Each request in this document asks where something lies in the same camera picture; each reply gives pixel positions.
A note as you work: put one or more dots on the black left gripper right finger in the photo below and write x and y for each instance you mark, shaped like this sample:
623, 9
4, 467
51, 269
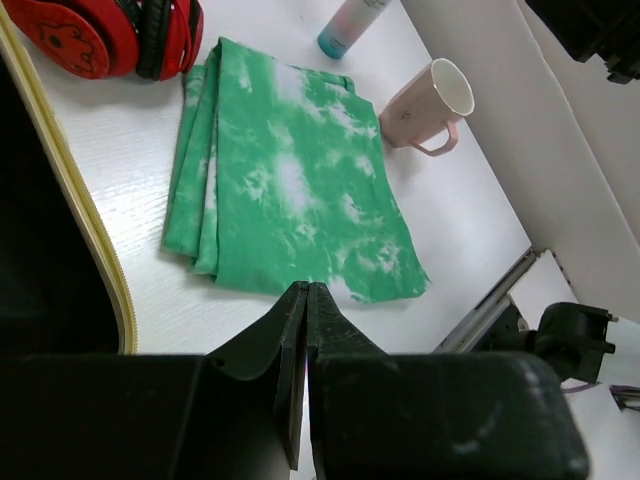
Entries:
347, 410

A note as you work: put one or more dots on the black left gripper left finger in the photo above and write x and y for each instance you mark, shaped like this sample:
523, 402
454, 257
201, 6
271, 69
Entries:
257, 405

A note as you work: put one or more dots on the green white tie-dye cloth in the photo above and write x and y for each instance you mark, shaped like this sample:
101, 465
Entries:
279, 176

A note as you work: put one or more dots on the pink mug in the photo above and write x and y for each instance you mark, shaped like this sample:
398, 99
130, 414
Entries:
424, 114

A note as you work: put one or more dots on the pink blue tube bottle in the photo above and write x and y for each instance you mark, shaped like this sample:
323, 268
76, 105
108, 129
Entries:
348, 24

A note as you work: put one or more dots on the red black headphones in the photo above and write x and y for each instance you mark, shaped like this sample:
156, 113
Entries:
92, 39

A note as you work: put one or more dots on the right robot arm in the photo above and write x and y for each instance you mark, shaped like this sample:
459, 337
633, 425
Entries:
572, 337

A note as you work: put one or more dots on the metal table rail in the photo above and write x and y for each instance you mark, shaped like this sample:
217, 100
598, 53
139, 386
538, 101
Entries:
470, 330

